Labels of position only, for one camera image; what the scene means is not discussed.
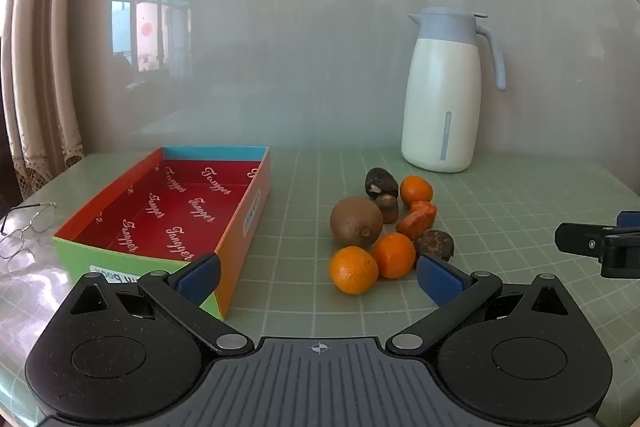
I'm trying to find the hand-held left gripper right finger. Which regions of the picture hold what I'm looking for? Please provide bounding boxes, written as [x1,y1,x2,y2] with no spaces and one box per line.
[386,254,583,355]

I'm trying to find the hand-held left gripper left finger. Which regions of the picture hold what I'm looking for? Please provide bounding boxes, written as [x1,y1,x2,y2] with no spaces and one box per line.
[60,253,255,355]

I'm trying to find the dark wrinkled passion fruit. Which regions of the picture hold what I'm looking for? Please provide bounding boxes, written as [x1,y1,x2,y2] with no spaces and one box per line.
[365,168,399,200]
[414,230,455,263]

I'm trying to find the tangerine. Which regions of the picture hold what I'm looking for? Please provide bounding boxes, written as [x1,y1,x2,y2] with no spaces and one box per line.
[371,232,417,280]
[330,246,379,296]
[400,175,434,206]

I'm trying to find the colourful cardboard box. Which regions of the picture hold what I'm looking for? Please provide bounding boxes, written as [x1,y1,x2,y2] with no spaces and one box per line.
[52,146,271,321]

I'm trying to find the small brown fruit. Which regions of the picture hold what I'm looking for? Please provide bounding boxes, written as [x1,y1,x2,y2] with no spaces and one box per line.
[375,194,400,224]

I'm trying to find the brown kiwi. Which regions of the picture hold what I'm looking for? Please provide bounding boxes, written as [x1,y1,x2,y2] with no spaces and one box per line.
[330,196,384,247]

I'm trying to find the green grid tablecloth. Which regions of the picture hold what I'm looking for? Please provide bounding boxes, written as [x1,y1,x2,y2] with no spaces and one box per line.
[0,149,640,427]

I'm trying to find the white thermos jug grey lid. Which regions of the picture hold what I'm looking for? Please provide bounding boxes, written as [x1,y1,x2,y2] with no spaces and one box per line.
[401,7,507,174]

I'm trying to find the beige lace curtain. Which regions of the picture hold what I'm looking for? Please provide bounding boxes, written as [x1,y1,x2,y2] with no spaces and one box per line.
[0,0,86,202]

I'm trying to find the wire-rimmed eyeglasses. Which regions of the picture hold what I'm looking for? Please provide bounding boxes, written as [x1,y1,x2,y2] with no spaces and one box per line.
[0,202,57,273]

